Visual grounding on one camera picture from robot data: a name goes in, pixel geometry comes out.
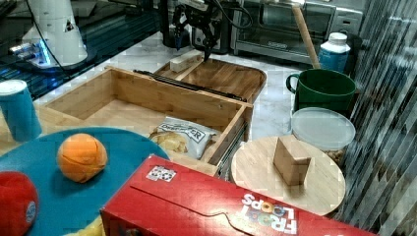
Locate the blue round plate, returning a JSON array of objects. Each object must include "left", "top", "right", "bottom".
[{"left": 0, "top": 127, "right": 168, "bottom": 236}]

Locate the bag of potato chips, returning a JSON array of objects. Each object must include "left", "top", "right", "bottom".
[{"left": 149, "top": 116, "right": 219, "bottom": 159}]

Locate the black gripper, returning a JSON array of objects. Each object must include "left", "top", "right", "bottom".
[{"left": 174, "top": 3, "right": 222, "bottom": 61}]

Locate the dark wooden cutting board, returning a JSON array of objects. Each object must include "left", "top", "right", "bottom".
[{"left": 155, "top": 59, "right": 267, "bottom": 103}]

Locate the jar with wooden lid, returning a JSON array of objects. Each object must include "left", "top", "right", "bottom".
[{"left": 231, "top": 136, "right": 345, "bottom": 215}]

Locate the orange toy fruit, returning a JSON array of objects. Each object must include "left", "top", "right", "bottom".
[{"left": 57, "top": 133, "right": 108, "bottom": 183}]

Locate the blue shaker with white lid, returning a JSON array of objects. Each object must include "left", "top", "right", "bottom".
[{"left": 0, "top": 80, "right": 42, "bottom": 142}]

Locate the red toy apple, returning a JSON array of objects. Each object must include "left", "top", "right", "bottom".
[{"left": 0, "top": 171, "right": 38, "bottom": 236}]

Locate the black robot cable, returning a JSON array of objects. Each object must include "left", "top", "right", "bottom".
[{"left": 209, "top": 0, "right": 254, "bottom": 30}]

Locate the yellow banana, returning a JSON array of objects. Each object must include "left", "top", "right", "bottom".
[{"left": 65, "top": 216, "right": 105, "bottom": 236}]

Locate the wooden rolling pin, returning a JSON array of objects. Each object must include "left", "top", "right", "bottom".
[{"left": 292, "top": 5, "right": 321, "bottom": 69}]

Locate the light wooden open drawer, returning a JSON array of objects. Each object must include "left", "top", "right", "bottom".
[{"left": 36, "top": 66, "right": 253, "bottom": 177}]

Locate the stainless steel toaster oven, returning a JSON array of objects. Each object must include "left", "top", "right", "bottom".
[{"left": 231, "top": 0, "right": 365, "bottom": 64}]

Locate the clear container with plastic lid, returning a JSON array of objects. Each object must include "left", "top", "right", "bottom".
[{"left": 291, "top": 107, "right": 356, "bottom": 164}]

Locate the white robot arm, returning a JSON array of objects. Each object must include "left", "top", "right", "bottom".
[{"left": 23, "top": 0, "right": 216, "bottom": 69}]

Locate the black coffee grinder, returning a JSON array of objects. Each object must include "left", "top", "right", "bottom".
[{"left": 158, "top": 0, "right": 191, "bottom": 49}]

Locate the green mug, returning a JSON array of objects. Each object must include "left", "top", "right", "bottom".
[{"left": 285, "top": 69, "right": 356, "bottom": 116}]

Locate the butter stick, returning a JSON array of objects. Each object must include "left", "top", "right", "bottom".
[{"left": 169, "top": 50, "right": 203, "bottom": 72}]

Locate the Froot Loops cereal box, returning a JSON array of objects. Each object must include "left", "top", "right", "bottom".
[{"left": 101, "top": 155, "right": 377, "bottom": 236}]

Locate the blue bottle with white cap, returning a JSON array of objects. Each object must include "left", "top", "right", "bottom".
[{"left": 318, "top": 32, "right": 350, "bottom": 73}]

